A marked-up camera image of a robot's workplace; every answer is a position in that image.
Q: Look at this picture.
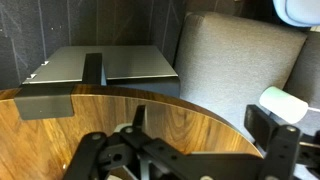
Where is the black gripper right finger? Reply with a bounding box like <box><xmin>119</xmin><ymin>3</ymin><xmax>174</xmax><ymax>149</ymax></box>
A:
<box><xmin>244</xmin><ymin>105</ymin><xmax>301</xmax><ymax>180</ymax></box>

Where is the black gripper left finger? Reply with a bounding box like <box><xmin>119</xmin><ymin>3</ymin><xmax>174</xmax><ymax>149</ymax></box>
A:
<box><xmin>63</xmin><ymin>105</ymin><xmax>147</xmax><ymax>180</ymax></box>

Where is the white cylinder block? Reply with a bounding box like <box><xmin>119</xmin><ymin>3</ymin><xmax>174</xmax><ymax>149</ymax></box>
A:
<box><xmin>259</xmin><ymin>86</ymin><xmax>309</xmax><ymax>124</ymax></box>

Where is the light blue bowl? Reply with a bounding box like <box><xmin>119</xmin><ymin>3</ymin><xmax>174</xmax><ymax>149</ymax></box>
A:
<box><xmin>272</xmin><ymin>0</ymin><xmax>320</xmax><ymax>27</ymax></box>

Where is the grey fabric chair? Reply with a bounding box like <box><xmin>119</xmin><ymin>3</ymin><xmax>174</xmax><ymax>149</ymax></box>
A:
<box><xmin>174</xmin><ymin>11</ymin><xmax>320</xmax><ymax>139</ymax></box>

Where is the grey metal table bracket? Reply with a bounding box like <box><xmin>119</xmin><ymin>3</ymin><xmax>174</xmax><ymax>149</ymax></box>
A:
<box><xmin>14</xmin><ymin>45</ymin><xmax>180</xmax><ymax>120</ymax></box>

